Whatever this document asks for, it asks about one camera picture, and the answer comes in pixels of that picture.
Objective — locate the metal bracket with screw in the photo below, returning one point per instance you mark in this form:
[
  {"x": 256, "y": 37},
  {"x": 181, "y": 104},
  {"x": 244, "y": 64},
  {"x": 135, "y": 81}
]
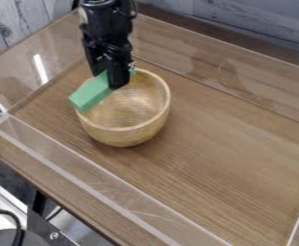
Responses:
[{"x": 42, "y": 228}]

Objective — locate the black table leg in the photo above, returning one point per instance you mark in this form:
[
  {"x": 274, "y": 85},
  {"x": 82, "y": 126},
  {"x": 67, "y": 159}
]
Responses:
[{"x": 39, "y": 203}]

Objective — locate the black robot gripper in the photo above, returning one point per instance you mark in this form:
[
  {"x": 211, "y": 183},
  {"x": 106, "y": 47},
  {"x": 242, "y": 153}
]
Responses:
[{"x": 107, "y": 26}]

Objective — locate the green rectangular block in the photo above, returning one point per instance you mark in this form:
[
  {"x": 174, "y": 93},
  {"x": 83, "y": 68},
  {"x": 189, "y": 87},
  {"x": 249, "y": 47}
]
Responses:
[{"x": 91, "y": 93}]

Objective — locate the clear acrylic tray walls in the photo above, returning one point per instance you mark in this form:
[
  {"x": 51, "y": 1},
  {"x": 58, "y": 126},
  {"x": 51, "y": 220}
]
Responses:
[{"x": 214, "y": 182}]

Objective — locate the light brown wooden bowl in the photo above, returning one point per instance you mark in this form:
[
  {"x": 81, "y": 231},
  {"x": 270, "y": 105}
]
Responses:
[{"x": 133, "y": 114}]

